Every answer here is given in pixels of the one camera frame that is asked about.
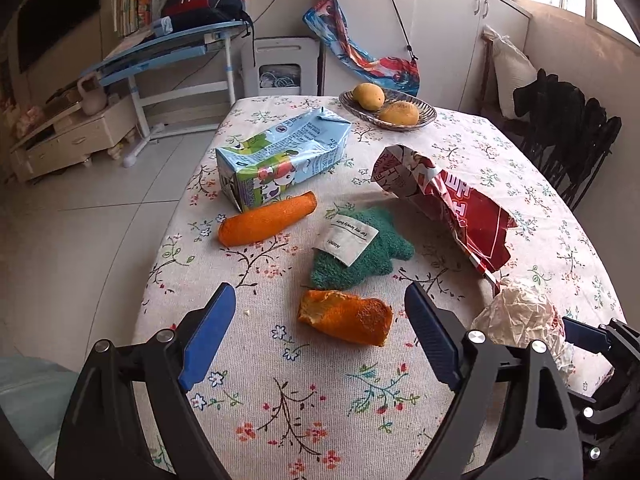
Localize yellow mango right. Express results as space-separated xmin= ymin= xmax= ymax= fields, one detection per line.
xmin=378 ymin=101 xmax=420 ymax=126

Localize blue milk carton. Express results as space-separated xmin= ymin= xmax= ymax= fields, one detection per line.
xmin=216 ymin=106 xmax=352 ymax=212

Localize black folding chairs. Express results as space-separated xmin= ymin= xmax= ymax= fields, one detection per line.
xmin=513 ymin=70 xmax=623 ymax=210

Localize red white snack bag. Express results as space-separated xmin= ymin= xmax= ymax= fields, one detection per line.
xmin=372 ymin=144 xmax=516 ymax=273

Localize orange peel piece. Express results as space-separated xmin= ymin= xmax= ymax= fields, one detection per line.
xmin=297 ymin=290 xmax=394 ymax=347

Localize cream tv cabinet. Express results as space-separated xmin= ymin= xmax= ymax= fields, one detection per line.
xmin=10 ymin=96 xmax=138 ymax=182

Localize green plush towel with label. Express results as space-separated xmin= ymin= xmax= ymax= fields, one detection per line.
xmin=310 ymin=207 xmax=414 ymax=290

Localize woven fruit plate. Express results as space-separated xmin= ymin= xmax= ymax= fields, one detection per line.
xmin=338 ymin=89 xmax=437 ymax=132

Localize white storage cabinet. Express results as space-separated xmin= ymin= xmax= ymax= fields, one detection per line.
xmin=337 ymin=0 xmax=530 ymax=114

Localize row of books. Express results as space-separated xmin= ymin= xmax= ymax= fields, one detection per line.
xmin=111 ymin=0 xmax=167 ymax=38

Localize white paper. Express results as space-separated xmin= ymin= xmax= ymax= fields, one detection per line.
xmin=471 ymin=278 xmax=575 ymax=382

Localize blue white study desk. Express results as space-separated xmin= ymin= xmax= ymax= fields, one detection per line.
xmin=82 ymin=18 xmax=253 ymax=168

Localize pink kettlebell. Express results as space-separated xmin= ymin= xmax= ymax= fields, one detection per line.
xmin=77 ymin=72 xmax=107 ymax=116

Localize yellow mango left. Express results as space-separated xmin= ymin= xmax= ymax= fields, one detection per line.
xmin=352 ymin=82 xmax=386 ymax=112

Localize long orange plush carrot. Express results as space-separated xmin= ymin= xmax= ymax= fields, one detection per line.
xmin=218 ymin=192 xmax=317 ymax=247

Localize white plastic stool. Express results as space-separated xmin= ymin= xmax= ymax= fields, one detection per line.
xmin=241 ymin=37 xmax=320 ymax=98

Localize colourful hanging kite bag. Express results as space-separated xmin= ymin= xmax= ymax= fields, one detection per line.
xmin=303 ymin=0 xmax=420 ymax=96

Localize floral white tablecloth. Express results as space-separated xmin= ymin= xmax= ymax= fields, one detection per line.
xmin=134 ymin=110 xmax=623 ymax=479

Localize yellow mango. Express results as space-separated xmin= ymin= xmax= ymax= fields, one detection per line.
xmin=378 ymin=101 xmax=420 ymax=126
xmin=352 ymin=82 xmax=386 ymax=112

